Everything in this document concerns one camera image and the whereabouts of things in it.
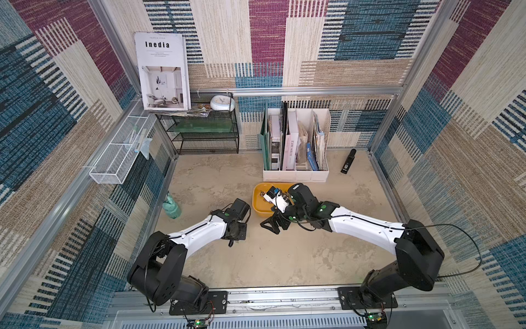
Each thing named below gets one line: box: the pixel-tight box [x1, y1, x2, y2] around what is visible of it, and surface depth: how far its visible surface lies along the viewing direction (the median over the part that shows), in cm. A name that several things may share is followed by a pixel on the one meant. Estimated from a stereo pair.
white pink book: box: [282, 108, 300, 171], surface depth 100 cm
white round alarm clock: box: [209, 94, 236, 112], surface depth 91 cm
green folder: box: [257, 100, 271, 171], surface depth 93 cm
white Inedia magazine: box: [134, 32, 192, 111], surface depth 79 cm
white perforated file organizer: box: [262, 107, 331, 183], surface depth 104 cm
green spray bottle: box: [162, 190, 182, 220], surface depth 93 cm
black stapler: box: [340, 148, 357, 175], surface depth 114 cm
